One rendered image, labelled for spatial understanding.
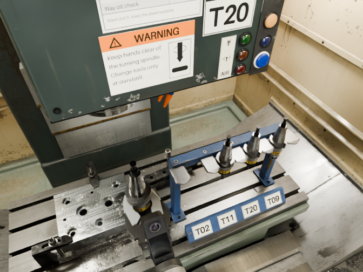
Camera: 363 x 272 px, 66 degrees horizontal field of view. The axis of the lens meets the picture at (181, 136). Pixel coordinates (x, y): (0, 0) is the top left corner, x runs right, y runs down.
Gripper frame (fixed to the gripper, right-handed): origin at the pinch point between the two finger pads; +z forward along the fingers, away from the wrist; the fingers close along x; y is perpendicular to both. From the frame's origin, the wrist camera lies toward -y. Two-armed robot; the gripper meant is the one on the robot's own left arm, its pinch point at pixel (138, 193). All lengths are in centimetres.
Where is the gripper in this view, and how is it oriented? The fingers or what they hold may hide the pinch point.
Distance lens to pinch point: 72.8
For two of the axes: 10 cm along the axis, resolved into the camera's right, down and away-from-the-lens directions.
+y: -0.1, 7.0, 7.1
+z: -4.0, -6.5, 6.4
